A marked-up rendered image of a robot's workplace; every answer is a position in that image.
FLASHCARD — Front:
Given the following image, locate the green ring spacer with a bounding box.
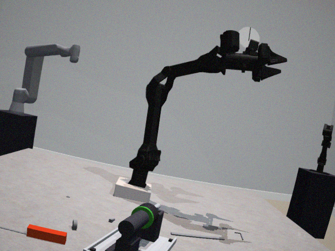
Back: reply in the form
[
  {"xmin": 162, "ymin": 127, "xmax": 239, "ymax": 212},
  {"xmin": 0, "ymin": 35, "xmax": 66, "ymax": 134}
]
[{"xmin": 131, "ymin": 206, "xmax": 154, "ymax": 229}]

